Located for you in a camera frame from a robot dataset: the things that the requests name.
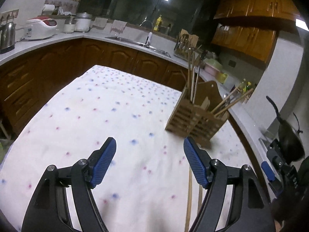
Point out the metal chopstick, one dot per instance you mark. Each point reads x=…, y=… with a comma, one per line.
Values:
x=197, y=74

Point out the black wok pan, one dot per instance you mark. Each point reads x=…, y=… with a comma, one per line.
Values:
x=290, y=142

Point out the dish drying rack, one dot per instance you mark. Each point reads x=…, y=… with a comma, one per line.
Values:
x=185, y=41

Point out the yellow dish soap bottle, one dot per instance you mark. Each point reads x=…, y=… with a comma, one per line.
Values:
x=158, y=23

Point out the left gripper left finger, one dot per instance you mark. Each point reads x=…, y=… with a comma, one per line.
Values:
x=48, y=208

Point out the chrome sink faucet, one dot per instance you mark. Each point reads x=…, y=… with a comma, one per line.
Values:
x=150, y=26

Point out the white red rice cooker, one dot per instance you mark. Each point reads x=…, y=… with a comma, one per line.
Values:
x=39, y=28

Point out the person right hand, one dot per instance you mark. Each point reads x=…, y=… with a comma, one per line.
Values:
x=293, y=213

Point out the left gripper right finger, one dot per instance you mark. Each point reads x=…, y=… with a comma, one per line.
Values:
x=234, y=191

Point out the small white jar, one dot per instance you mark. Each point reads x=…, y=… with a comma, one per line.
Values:
x=69, y=26

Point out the steel electric kettle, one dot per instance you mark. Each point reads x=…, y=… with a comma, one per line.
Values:
x=7, y=37

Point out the floral white tablecloth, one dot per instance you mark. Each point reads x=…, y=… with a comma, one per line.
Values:
x=146, y=185

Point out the wooden utensil holder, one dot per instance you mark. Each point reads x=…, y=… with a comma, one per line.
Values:
x=198, y=119

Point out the white steel pot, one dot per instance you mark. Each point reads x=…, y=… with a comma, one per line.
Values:
x=83, y=21

